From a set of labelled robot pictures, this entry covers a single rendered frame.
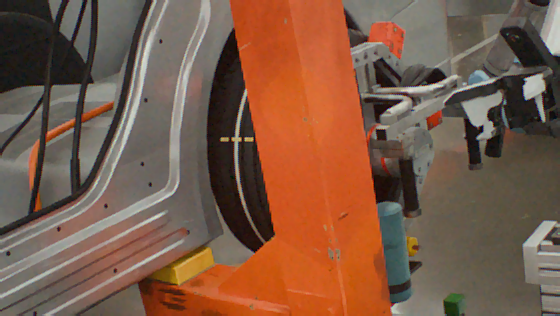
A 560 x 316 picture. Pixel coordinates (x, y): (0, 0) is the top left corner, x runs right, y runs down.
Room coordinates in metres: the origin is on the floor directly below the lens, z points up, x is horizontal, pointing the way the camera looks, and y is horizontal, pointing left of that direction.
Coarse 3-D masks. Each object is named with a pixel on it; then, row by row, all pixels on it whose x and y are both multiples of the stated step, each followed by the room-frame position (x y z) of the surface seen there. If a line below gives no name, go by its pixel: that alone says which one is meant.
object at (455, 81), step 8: (368, 64) 2.29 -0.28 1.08; (368, 72) 2.29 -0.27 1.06; (368, 80) 2.30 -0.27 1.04; (448, 80) 2.25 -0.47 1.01; (456, 80) 2.27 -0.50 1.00; (376, 88) 2.29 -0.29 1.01; (384, 88) 2.28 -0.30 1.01; (392, 88) 2.26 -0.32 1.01; (400, 88) 2.24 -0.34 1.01; (408, 88) 2.23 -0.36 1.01; (416, 88) 2.22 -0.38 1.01; (424, 88) 2.21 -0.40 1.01; (432, 88) 2.21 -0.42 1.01; (440, 88) 2.21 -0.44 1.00; (448, 88) 2.24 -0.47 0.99; (408, 96) 2.23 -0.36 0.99; (416, 96) 2.22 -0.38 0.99
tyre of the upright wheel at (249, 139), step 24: (240, 72) 2.31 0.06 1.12; (216, 96) 2.31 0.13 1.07; (240, 96) 2.25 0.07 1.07; (216, 120) 2.26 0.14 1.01; (240, 120) 2.20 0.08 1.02; (216, 144) 2.24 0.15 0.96; (240, 144) 2.18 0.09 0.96; (216, 168) 2.23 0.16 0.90; (240, 168) 2.17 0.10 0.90; (216, 192) 2.24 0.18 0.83; (264, 192) 2.12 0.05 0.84; (240, 216) 2.20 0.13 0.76; (264, 216) 2.15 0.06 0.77; (240, 240) 2.28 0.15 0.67
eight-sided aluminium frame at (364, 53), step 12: (360, 48) 2.35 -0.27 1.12; (372, 48) 2.32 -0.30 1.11; (384, 48) 2.36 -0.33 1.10; (360, 60) 2.28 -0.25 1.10; (372, 60) 2.32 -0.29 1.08; (384, 60) 2.36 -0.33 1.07; (396, 60) 2.40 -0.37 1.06; (384, 72) 2.42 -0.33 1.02; (396, 72) 2.40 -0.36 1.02; (396, 84) 2.46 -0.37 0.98; (420, 96) 2.46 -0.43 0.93; (420, 180) 2.43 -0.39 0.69; (396, 192) 2.43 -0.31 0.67; (420, 192) 2.42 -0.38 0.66; (408, 228) 2.36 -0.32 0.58
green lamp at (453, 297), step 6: (450, 294) 1.72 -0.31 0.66; (456, 294) 1.72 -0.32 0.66; (462, 294) 1.71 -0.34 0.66; (444, 300) 1.71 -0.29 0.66; (450, 300) 1.70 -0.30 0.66; (456, 300) 1.69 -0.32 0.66; (462, 300) 1.70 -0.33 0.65; (444, 306) 1.71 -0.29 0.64; (450, 306) 1.69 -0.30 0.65; (456, 306) 1.68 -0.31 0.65; (462, 306) 1.70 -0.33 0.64; (444, 312) 1.71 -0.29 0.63; (450, 312) 1.70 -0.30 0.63; (456, 312) 1.69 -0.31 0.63; (462, 312) 1.69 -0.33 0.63
